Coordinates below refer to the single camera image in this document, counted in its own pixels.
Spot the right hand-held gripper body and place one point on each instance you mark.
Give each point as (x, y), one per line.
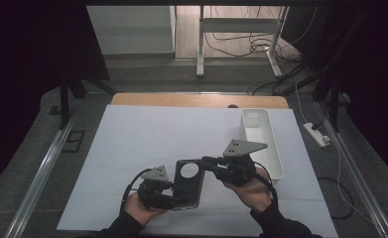
(236, 165)

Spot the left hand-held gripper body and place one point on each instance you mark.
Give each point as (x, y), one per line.
(153, 191)

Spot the grey phone case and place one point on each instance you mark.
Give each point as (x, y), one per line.
(189, 185)

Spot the person's left hand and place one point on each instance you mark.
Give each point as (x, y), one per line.
(141, 210)

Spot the person's right hand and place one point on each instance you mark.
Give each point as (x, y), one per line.
(252, 195)

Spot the white plastic storage box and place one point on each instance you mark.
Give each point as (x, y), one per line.
(264, 132)

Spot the white table cover sheet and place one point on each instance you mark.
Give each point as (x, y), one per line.
(132, 139)

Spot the white power strip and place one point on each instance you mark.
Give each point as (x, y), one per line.
(316, 134)

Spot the black metal stand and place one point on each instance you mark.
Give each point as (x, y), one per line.
(334, 109)
(64, 102)

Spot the white cabinet panel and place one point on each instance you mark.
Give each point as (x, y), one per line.
(132, 29)

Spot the silver metal rail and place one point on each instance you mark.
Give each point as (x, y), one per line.
(357, 185)
(36, 185)

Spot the white metal desk frame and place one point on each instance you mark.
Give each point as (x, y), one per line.
(237, 24)

